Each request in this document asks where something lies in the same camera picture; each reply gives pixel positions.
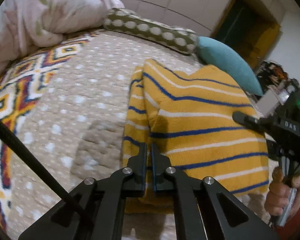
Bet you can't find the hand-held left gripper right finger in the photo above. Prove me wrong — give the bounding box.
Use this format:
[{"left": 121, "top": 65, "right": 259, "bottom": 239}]
[{"left": 151, "top": 143, "right": 280, "bottom": 240}]

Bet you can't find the black cable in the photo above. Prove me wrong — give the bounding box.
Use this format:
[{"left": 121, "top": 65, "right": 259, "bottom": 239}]
[{"left": 0, "top": 111, "right": 95, "bottom": 228}]

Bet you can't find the colourful geometric patterned blanket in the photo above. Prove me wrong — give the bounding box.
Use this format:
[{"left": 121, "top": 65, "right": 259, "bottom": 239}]
[{"left": 0, "top": 34, "right": 98, "bottom": 233}]

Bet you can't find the pink floral duvet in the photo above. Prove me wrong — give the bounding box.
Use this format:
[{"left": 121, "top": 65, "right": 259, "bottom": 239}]
[{"left": 0, "top": 0, "right": 125, "bottom": 85}]

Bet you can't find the teal corduroy pillow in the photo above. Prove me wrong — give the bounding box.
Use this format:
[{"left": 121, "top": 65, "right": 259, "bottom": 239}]
[{"left": 196, "top": 36, "right": 264, "bottom": 97}]

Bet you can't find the person's right hand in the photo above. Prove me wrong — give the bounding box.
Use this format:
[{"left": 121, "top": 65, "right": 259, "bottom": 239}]
[{"left": 264, "top": 167, "right": 300, "bottom": 217}]

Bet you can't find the cluttered shoe rack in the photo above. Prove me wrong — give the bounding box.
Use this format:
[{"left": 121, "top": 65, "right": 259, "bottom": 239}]
[{"left": 255, "top": 60, "right": 290, "bottom": 88}]

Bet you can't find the yellow striped sweater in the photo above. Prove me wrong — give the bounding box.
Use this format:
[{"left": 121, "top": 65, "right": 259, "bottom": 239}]
[{"left": 122, "top": 59, "right": 270, "bottom": 214}]

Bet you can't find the beige dotted bedspread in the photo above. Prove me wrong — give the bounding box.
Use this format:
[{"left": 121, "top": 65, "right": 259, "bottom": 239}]
[{"left": 5, "top": 29, "right": 278, "bottom": 240}]

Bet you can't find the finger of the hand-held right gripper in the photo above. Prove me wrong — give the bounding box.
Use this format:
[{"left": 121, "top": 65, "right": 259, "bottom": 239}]
[{"left": 232, "top": 111, "right": 268, "bottom": 134}]

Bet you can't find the green patterned pillow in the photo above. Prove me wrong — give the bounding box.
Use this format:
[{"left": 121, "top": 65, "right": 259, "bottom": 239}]
[{"left": 104, "top": 7, "right": 199, "bottom": 55}]

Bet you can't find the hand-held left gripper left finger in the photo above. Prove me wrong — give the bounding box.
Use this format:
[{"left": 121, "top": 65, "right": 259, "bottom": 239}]
[{"left": 17, "top": 142, "right": 148, "bottom": 240}]

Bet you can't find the person's red clothing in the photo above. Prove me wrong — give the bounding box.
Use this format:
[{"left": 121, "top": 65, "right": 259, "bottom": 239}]
[{"left": 272, "top": 202, "right": 300, "bottom": 236}]

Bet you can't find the wooden door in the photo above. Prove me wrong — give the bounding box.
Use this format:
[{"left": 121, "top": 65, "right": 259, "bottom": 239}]
[{"left": 211, "top": 0, "right": 282, "bottom": 68}]

